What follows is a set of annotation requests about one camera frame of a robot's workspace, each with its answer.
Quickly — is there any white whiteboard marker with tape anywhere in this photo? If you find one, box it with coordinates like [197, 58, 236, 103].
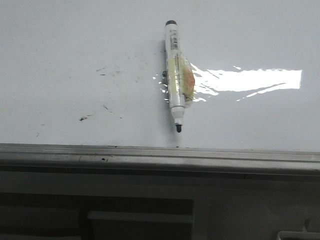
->
[164, 20, 195, 133]

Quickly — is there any white tray corner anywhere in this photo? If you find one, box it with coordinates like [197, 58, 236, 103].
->
[276, 219, 320, 240]

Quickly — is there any white whiteboard with aluminium frame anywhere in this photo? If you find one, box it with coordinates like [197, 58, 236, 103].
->
[0, 0, 320, 175]

